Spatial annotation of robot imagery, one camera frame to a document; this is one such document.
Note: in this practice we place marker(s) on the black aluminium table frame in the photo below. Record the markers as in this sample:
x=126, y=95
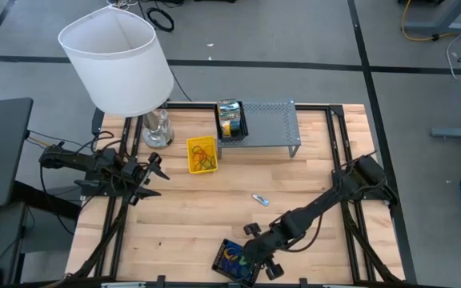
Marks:
x=320, y=107

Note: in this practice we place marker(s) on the white shade table lamp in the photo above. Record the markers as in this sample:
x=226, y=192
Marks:
x=118, y=64

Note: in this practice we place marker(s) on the small blue white tube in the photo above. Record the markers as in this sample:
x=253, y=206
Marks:
x=260, y=199

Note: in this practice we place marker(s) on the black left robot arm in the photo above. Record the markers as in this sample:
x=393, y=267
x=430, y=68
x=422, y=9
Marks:
x=78, y=160

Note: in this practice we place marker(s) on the black mesh plastic tray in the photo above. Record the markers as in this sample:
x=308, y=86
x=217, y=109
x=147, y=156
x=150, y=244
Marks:
x=218, y=264
x=244, y=128

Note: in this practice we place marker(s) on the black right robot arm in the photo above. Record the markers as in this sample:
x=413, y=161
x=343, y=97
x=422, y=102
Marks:
x=326, y=200

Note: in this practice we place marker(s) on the black rubber band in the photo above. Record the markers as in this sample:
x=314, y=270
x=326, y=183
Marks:
x=202, y=161

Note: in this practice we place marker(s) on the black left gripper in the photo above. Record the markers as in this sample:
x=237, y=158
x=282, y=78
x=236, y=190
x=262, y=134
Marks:
x=136, y=176

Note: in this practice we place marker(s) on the green blue card pack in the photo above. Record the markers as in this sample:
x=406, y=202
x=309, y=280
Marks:
x=229, y=109

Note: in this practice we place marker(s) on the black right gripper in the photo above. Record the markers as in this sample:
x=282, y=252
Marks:
x=262, y=248

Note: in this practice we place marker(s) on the grey perforated metal shelf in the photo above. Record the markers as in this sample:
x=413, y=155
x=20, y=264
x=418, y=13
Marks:
x=270, y=128

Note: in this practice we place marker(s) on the yellow plastic basket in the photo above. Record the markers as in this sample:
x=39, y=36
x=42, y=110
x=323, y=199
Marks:
x=192, y=168

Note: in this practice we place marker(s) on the dark side table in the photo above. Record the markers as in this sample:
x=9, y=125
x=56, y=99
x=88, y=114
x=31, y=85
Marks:
x=2, y=240

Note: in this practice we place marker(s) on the grey desk foot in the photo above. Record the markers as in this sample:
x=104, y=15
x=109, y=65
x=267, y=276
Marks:
x=454, y=133

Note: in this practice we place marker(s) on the grey desk frame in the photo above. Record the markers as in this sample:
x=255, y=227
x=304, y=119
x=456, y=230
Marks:
x=426, y=27

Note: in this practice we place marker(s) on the green rubber band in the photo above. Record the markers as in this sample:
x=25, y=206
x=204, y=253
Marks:
x=211, y=163

